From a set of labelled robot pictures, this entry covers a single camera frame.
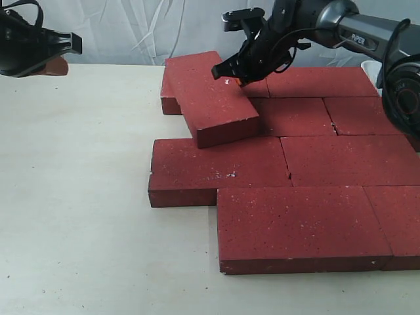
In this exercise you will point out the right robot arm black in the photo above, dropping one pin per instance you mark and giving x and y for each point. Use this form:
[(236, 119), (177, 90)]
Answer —
[(334, 24)]

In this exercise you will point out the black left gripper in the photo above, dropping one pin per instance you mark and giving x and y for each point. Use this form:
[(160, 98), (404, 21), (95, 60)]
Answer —
[(30, 49)]

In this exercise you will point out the white backdrop cloth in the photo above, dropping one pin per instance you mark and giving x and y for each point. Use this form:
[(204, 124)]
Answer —
[(145, 32)]

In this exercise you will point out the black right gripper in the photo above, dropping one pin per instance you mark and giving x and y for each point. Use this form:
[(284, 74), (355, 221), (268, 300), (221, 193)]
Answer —
[(258, 58)]

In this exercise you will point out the red brick large front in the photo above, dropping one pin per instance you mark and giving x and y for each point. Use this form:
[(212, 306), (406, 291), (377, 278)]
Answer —
[(293, 117)]

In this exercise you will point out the red brick under tilted brick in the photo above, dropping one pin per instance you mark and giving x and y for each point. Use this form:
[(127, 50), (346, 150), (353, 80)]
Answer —
[(170, 106)]

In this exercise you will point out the white tray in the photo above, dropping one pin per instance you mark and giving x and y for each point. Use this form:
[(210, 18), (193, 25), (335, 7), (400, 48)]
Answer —
[(372, 69)]

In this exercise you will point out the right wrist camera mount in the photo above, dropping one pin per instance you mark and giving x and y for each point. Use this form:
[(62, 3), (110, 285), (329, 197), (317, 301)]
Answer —
[(249, 20)]

